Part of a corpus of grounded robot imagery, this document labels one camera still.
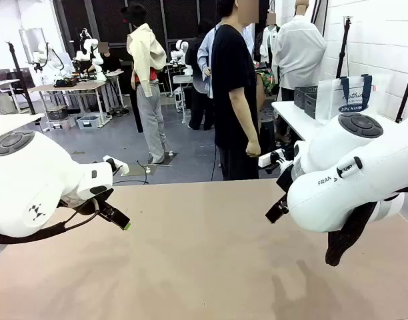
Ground black floor cable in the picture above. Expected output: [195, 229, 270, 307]
[111, 159, 150, 186]

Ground white framed board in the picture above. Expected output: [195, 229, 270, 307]
[18, 27, 47, 65]

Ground person's right hand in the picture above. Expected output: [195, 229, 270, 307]
[245, 139, 262, 159]

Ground mannequin in white shirt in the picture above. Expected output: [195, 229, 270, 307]
[275, 0, 328, 101]

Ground black cable sleeve on right arm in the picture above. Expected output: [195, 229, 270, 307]
[325, 201, 379, 267]

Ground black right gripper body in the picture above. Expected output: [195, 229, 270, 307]
[275, 162, 295, 193]

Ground black leaning pole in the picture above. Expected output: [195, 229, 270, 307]
[395, 49, 408, 123]

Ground black camera tripod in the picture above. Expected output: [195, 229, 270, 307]
[5, 41, 37, 116]

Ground mannequin base plate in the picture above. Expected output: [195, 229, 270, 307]
[147, 151, 179, 167]

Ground colourful floral garment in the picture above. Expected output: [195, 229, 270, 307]
[255, 67, 277, 97]

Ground wooden top work table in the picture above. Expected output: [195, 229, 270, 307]
[27, 81, 108, 128]

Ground person in light blue shirt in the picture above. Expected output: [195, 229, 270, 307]
[185, 19, 225, 131]

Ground black light stand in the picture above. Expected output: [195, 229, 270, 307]
[335, 15, 355, 80]

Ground person in white green jacket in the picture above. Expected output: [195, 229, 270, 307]
[259, 12, 282, 69]

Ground grey plastic mesh basket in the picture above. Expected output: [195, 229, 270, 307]
[303, 92, 321, 119]
[293, 85, 319, 110]

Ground seated person in black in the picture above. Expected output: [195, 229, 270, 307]
[97, 41, 125, 73]

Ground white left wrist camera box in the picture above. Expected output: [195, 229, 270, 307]
[103, 155, 130, 176]

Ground clear plastic floor box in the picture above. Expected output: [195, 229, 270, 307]
[45, 116, 77, 131]

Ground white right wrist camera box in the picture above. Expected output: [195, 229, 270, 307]
[257, 149, 287, 169]

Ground person in black T-shirt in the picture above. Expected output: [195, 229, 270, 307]
[210, 0, 263, 181]

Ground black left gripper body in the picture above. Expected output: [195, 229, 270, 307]
[77, 199, 104, 216]

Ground white wire cart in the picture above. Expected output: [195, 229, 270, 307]
[172, 74, 194, 125]

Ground mannequin cream jacket grey trousers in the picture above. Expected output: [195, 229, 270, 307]
[119, 1, 169, 165]

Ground white table edge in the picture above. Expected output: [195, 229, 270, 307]
[0, 113, 46, 141]

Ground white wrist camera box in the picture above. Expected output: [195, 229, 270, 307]
[103, 155, 130, 176]
[257, 149, 287, 169]

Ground white side table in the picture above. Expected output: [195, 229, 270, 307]
[271, 100, 327, 141]

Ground translucent shopping bag navy handles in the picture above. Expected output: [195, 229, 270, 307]
[315, 73, 380, 126]

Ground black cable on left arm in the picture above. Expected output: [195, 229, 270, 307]
[0, 199, 102, 245]

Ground person's right forearm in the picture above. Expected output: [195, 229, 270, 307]
[228, 86, 258, 144]

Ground light blue floor crate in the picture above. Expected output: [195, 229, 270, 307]
[76, 114, 104, 131]

